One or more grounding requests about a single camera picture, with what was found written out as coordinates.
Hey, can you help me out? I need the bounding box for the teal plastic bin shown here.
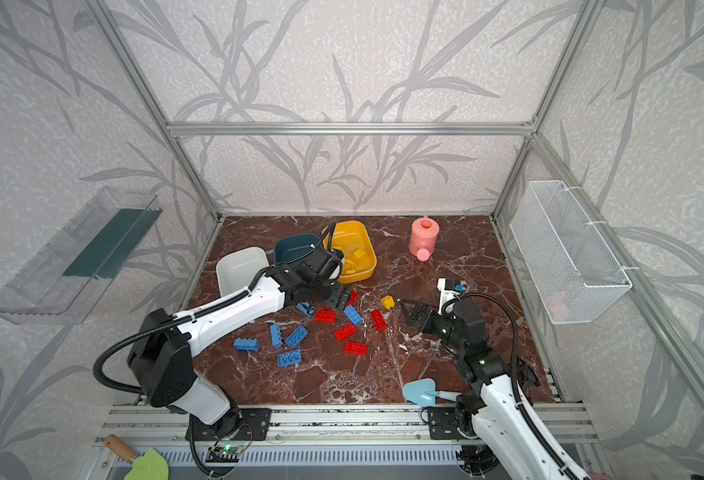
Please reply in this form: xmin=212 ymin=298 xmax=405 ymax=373
xmin=274 ymin=233 xmax=319 ymax=269

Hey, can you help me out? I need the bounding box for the blue lego brick upper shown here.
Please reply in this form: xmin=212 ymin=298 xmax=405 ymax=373
xmin=296 ymin=302 xmax=316 ymax=317

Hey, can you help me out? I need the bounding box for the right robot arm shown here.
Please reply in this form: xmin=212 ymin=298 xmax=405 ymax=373
xmin=400 ymin=293 xmax=590 ymax=479

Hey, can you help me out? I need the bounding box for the blue lego brick diagonal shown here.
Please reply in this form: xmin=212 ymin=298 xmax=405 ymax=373
xmin=285 ymin=326 xmax=308 ymax=350

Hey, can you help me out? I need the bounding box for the blue lego brick centre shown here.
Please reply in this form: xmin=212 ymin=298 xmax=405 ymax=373
xmin=343 ymin=305 xmax=363 ymax=325

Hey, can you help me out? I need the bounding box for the clear acrylic wall shelf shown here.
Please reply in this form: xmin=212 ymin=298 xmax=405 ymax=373
xmin=0 ymin=187 xmax=162 ymax=325

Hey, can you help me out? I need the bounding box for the blue lego brick upright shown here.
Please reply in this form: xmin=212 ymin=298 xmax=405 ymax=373
xmin=269 ymin=324 xmax=283 ymax=350

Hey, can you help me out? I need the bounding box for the red lego brick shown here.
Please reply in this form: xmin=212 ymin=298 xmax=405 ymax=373
xmin=314 ymin=309 xmax=337 ymax=324
xmin=347 ymin=290 xmax=359 ymax=305
xmin=344 ymin=341 xmax=368 ymax=356
xmin=333 ymin=323 xmax=357 ymax=342
xmin=370 ymin=309 xmax=388 ymax=332

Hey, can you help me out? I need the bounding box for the white wire basket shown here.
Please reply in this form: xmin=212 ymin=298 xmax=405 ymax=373
xmin=510 ymin=180 xmax=632 ymax=324

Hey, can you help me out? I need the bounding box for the white plastic bin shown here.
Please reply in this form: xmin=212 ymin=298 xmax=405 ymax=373
xmin=216 ymin=247 xmax=269 ymax=297

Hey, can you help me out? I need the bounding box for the green toy spatula wooden handle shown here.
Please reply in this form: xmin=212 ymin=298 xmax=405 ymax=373
xmin=103 ymin=435 xmax=169 ymax=480

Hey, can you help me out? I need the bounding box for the aluminium front rail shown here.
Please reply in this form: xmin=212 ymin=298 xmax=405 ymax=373
xmin=90 ymin=403 xmax=600 ymax=448

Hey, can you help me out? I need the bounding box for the yellow plastic bin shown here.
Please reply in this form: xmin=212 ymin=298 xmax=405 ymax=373
xmin=331 ymin=220 xmax=377 ymax=284

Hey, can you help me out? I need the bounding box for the red lego brick bottom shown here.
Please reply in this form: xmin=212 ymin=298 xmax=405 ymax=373
xmin=344 ymin=341 xmax=368 ymax=356

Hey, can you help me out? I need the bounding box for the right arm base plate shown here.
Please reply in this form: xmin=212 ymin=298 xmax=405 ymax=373
xmin=424 ymin=406 xmax=477 ymax=441

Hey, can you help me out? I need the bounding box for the red lego brick top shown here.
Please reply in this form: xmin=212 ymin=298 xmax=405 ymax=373
xmin=347 ymin=290 xmax=359 ymax=305

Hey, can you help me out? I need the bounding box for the light blue toy shovel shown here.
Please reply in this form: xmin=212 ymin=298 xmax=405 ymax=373
xmin=402 ymin=378 xmax=460 ymax=407

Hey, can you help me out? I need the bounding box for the pink toy watering can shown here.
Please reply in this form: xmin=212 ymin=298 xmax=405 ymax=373
xmin=409 ymin=216 xmax=440 ymax=262

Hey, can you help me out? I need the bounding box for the yellow lego small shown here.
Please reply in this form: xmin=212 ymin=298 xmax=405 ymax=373
xmin=343 ymin=260 xmax=356 ymax=275

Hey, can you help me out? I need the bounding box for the blue lego brick bottom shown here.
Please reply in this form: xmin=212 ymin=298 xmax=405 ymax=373
xmin=277 ymin=350 xmax=302 ymax=368

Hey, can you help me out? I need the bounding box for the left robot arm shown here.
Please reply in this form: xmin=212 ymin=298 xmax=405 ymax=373
xmin=92 ymin=223 xmax=350 ymax=438

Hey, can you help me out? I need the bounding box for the yellow curved lego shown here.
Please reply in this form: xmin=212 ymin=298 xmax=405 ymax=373
xmin=381 ymin=296 xmax=396 ymax=310

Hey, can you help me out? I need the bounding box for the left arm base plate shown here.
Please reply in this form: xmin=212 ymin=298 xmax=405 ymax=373
xmin=185 ymin=408 xmax=272 ymax=442

